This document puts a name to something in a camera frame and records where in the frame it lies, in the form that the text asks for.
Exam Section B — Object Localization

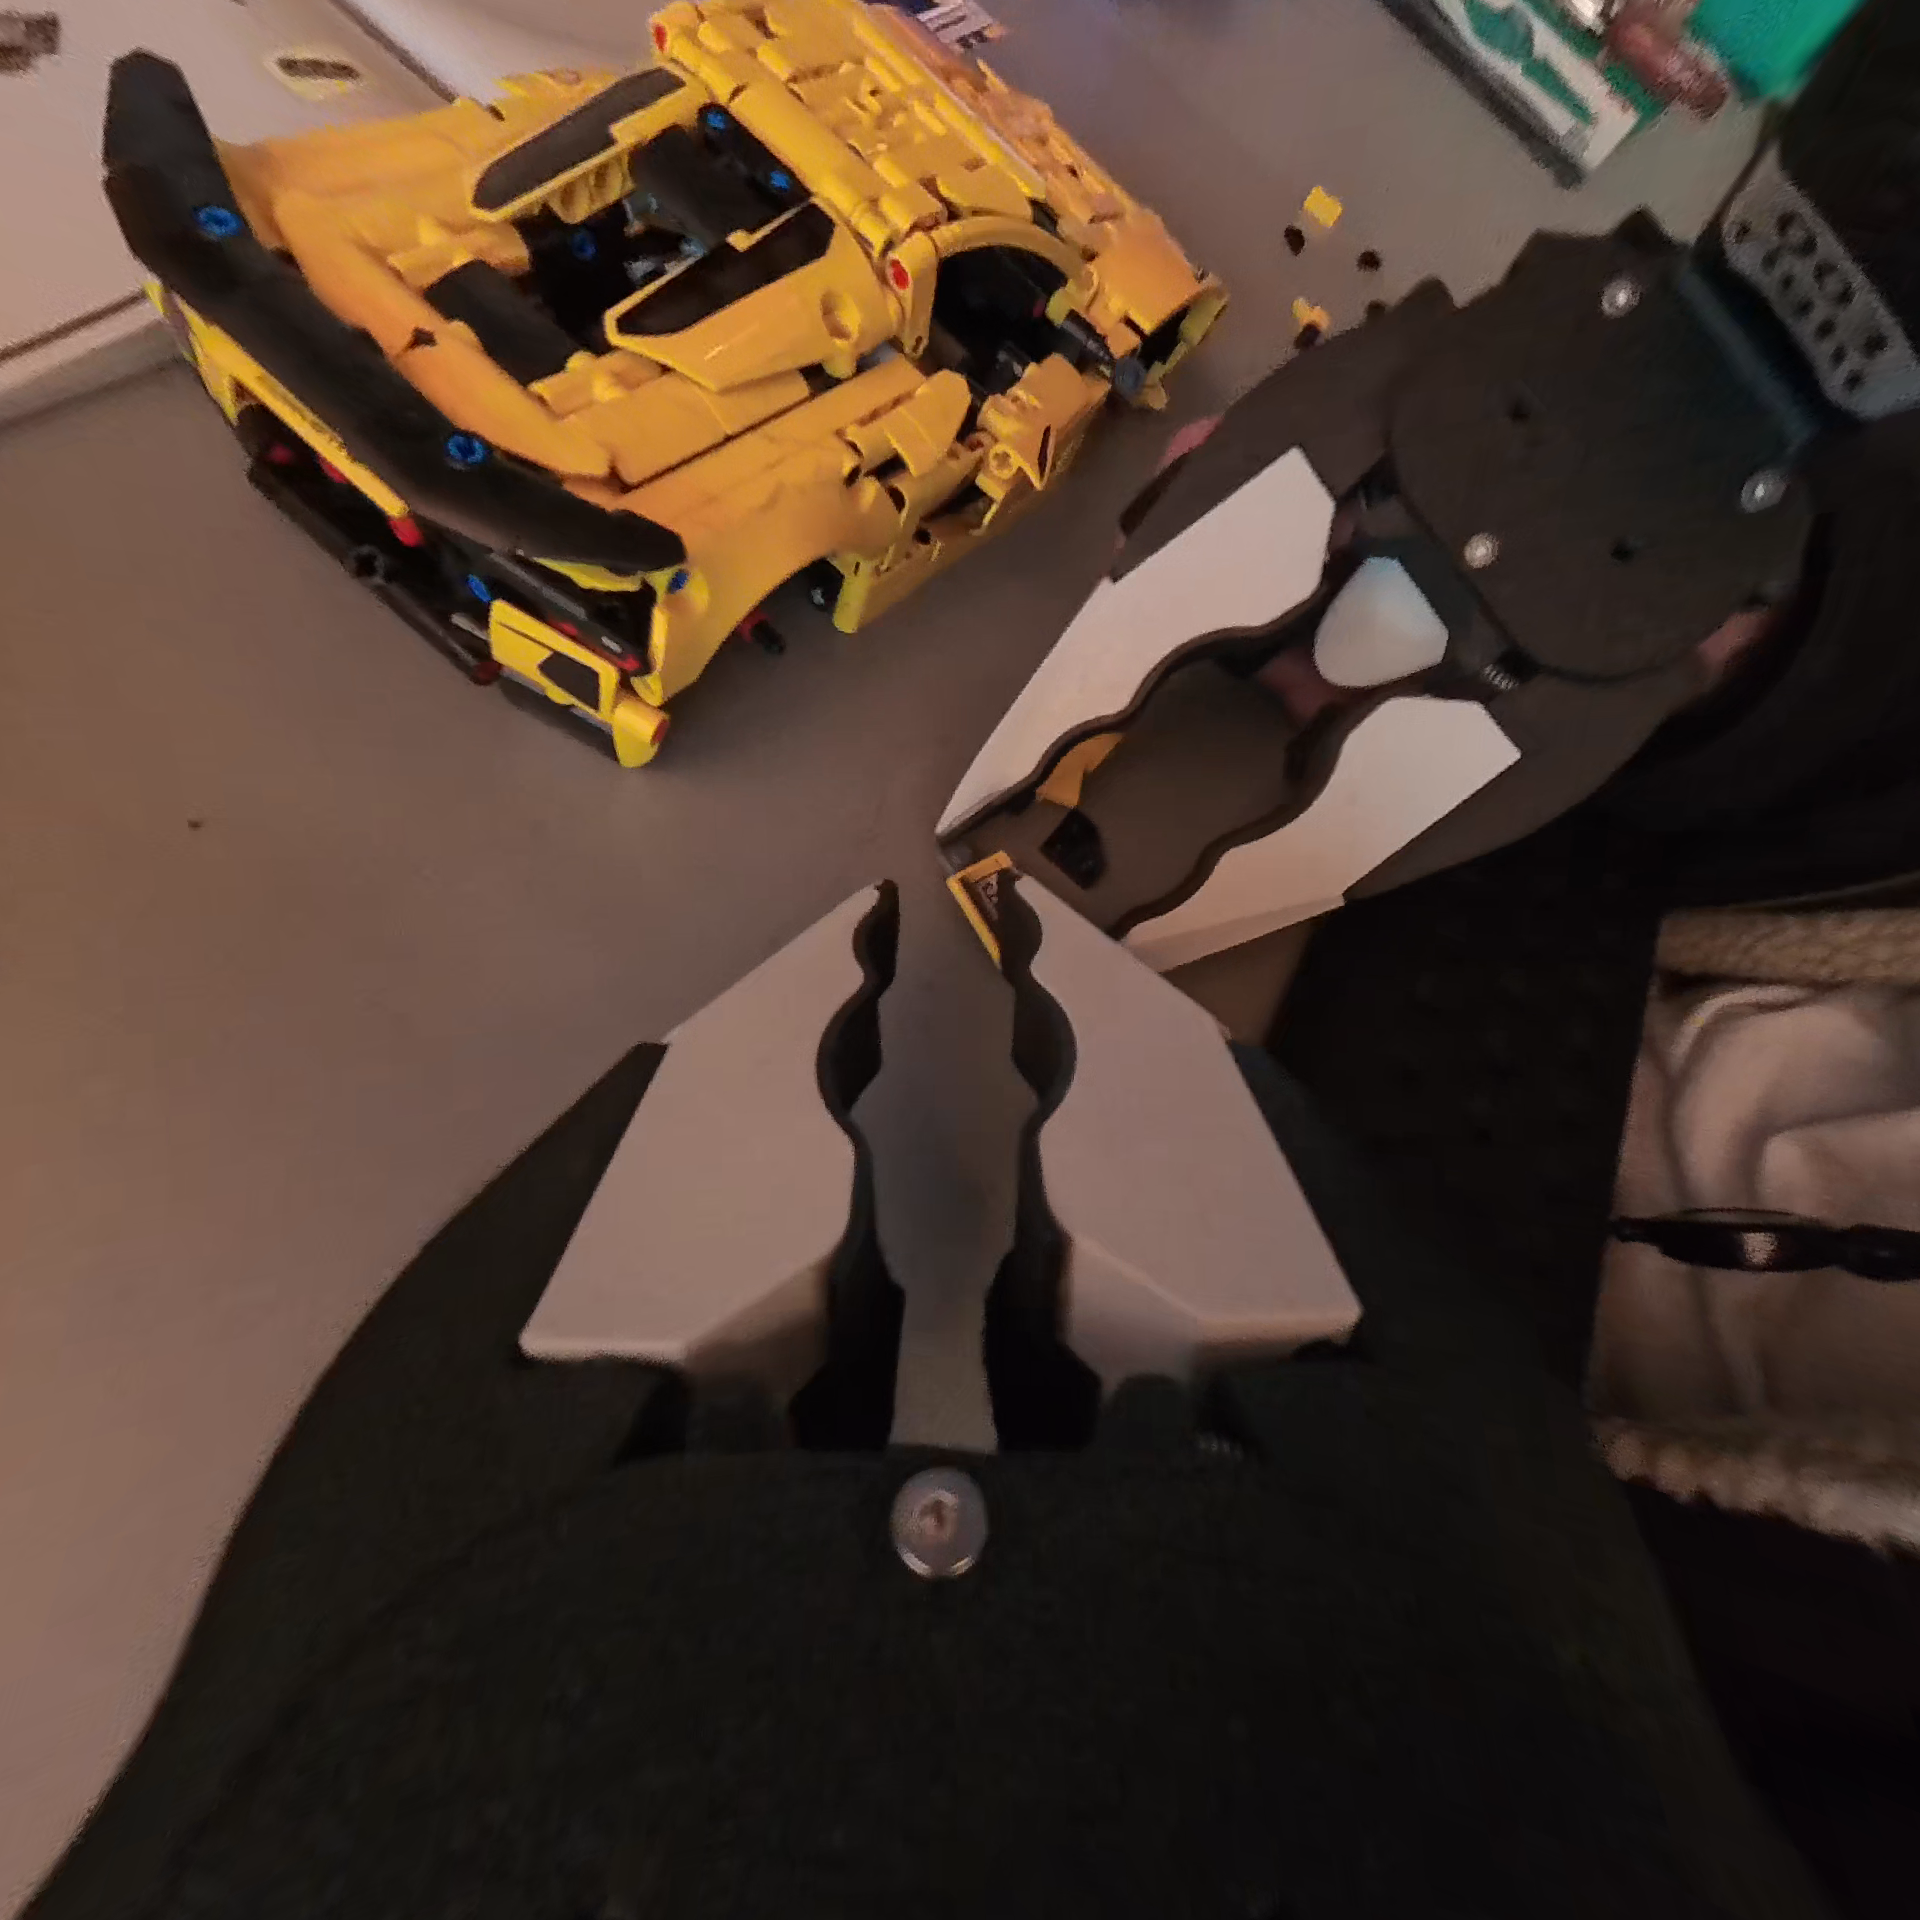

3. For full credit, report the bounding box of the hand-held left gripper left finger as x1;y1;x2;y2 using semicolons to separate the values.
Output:
515;877;901;1378

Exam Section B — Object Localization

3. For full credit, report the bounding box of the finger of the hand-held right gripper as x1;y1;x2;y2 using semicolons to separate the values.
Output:
1116;694;1523;974
933;449;1338;839

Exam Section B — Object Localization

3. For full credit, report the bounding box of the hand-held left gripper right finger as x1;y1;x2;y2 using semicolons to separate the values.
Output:
997;877;1363;1378

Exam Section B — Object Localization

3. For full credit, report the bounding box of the yellow printed tile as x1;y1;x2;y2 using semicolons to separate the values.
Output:
944;848;1026;966

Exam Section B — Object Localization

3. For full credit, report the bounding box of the grey desk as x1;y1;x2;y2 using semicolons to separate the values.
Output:
0;0;1771;1920

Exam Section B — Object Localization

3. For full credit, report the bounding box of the yellow toy brick car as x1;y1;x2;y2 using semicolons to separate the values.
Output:
101;0;1231;769

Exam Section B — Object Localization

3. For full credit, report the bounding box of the black strap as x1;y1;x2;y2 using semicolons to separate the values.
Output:
1608;1205;1920;1279

